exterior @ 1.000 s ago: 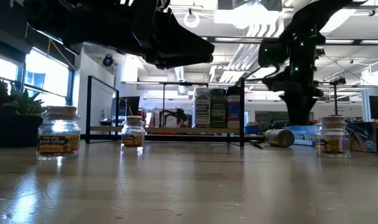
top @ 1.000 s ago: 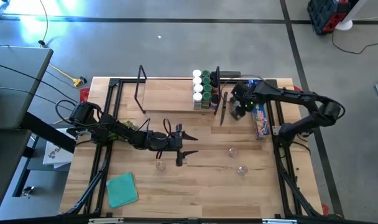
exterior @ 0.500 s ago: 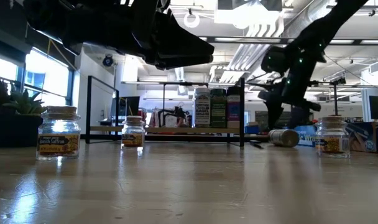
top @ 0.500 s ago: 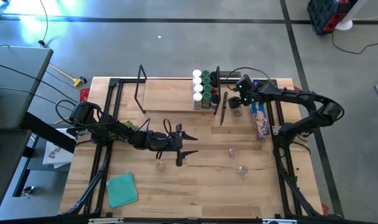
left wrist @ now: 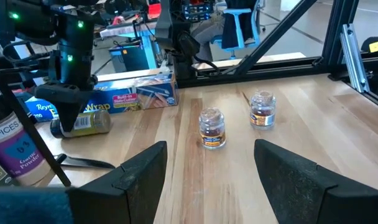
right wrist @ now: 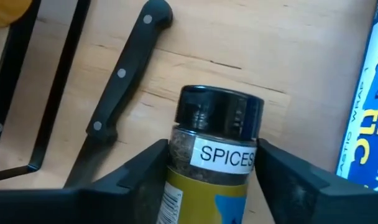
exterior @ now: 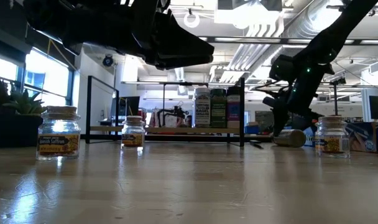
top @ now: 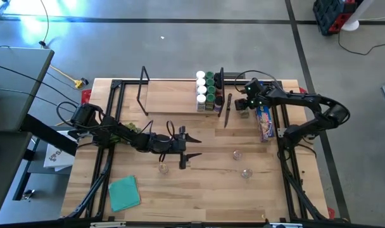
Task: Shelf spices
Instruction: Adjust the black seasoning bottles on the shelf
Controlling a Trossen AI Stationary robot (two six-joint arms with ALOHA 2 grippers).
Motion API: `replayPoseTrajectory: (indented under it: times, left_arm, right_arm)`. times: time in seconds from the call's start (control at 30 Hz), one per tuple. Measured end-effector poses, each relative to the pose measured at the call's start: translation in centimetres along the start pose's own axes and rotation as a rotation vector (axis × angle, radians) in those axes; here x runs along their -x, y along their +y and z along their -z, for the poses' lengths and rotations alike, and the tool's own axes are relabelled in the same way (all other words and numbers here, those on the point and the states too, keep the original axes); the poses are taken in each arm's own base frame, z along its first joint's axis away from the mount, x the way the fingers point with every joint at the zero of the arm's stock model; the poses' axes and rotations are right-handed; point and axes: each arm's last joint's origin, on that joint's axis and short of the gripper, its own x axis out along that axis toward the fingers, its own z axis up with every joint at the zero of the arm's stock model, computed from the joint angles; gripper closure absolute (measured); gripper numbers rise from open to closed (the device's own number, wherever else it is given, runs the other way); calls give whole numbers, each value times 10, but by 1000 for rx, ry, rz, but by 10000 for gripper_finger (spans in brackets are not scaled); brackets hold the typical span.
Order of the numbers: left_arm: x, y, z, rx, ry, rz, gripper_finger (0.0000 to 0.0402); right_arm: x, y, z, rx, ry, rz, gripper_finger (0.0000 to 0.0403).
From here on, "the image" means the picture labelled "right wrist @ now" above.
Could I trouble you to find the black kitchen knife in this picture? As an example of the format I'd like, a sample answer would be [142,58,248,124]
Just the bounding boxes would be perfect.
[63,0,173,189]

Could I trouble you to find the wooden shelf with black frame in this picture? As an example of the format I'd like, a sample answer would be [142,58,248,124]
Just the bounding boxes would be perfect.
[0,0,92,183]

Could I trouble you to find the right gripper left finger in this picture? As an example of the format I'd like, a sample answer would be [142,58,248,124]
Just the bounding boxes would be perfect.
[0,139,170,224]

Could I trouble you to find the blue plastic wrap box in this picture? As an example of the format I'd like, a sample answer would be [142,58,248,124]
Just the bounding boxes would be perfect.
[335,0,378,192]

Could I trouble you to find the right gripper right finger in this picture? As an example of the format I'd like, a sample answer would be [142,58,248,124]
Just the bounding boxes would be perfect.
[254,138,378,224]

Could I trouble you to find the yellow label black-lid spice jar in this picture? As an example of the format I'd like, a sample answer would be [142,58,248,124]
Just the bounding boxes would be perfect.
[156,85,265,224]

